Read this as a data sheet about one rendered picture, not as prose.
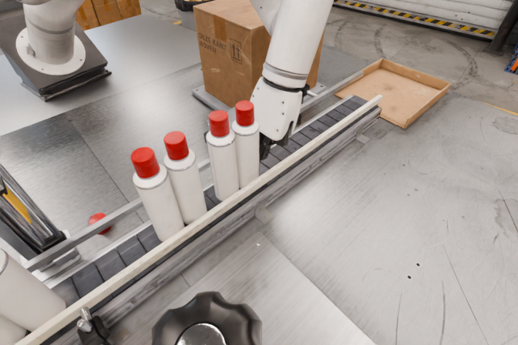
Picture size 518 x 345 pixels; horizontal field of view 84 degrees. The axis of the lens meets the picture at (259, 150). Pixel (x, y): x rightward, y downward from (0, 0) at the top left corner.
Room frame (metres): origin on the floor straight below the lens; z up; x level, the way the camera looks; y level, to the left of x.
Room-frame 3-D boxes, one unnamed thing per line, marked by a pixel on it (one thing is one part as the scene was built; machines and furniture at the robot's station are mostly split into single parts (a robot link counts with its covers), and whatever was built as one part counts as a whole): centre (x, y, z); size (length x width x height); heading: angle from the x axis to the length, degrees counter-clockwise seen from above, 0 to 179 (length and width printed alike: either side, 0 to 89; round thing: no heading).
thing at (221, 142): (0.39, 0.07, 0.98); 0.05 x 0.05 x 0.20
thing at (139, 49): (1.09, 0.59, 0.81); 0.90 x 0.90 x 0.04; 50
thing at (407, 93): (0.87, -0.46, 0.85); 0.30 x 0.26 x 0.04; 133
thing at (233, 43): (0.87, -0.01, 0.99); 0.30 x 0.24 x 0.27; 133
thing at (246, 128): (0.42, 0.03, 0.98); 0.05 x 0.05 x 0.20
